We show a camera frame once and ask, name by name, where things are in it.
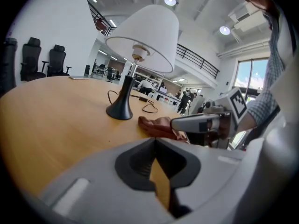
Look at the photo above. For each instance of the person's torso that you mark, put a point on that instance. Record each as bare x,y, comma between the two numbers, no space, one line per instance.
287,78

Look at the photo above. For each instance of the smartphone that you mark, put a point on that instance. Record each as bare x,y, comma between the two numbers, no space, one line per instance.
79,77

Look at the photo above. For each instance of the round ceiling light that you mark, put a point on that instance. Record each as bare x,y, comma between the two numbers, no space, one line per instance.
169,0
224,30

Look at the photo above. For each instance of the black office chair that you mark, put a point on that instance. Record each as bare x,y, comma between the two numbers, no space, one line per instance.
31,59
57,62

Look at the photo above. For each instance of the white office desk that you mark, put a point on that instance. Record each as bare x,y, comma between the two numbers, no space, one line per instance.
168,99

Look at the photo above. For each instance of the large window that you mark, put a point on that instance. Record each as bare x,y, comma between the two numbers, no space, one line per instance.
252,76

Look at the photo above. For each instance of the person's right hand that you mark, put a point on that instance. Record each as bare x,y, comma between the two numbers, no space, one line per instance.
223,128

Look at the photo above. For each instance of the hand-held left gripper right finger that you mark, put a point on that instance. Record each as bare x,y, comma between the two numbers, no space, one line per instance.
205,178

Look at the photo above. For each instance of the black balcony railing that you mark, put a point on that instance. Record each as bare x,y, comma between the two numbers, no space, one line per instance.
198,59

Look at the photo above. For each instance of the computer monitor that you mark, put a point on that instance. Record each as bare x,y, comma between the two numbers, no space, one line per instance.
163,90

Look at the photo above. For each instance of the ceiling air duct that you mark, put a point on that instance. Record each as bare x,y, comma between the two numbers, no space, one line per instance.
247,15

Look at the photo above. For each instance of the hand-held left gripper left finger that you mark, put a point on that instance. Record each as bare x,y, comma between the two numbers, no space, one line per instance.
100,183

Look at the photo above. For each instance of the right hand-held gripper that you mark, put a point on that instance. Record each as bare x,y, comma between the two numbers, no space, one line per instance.
236,104

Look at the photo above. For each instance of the person's right forearm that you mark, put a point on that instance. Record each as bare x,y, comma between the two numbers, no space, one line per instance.
261,106

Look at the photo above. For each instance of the brown cloth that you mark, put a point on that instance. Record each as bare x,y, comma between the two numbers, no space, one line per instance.
156,127

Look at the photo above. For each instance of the white table lamp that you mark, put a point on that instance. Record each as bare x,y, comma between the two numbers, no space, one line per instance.
144,36

